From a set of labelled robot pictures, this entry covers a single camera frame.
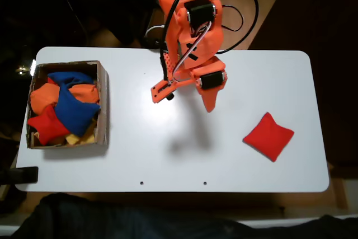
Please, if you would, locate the red bean bag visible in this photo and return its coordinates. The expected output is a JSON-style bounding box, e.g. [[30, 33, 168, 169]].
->
[[27, 104, 70, 146], [242, 112, 295, 163]]

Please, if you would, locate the brown cardboard box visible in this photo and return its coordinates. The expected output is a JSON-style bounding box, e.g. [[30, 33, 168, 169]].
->
[[26, 60, 110, 150]]

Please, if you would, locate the large blue bean bag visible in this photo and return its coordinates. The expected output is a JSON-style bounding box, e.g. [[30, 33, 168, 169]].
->
[[53, 83, 101, 138]]

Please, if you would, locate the yellow bean bag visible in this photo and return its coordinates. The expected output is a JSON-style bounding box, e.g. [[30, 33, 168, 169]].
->
[[64, 120, 97, 146]]

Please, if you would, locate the person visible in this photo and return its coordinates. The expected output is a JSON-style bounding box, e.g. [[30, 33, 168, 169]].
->
[[11, 193, 358, 239]]

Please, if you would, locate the black table clamp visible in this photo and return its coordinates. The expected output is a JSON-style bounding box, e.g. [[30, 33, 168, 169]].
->
[[0, 166, 39, 186]]

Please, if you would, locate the orange camera mount plate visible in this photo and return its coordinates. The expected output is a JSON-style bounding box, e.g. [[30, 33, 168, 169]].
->
[[150, 78, 181, 104]]

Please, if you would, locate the white cable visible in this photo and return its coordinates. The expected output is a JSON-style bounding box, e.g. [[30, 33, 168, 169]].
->
[[144, 24, 166, 38]]

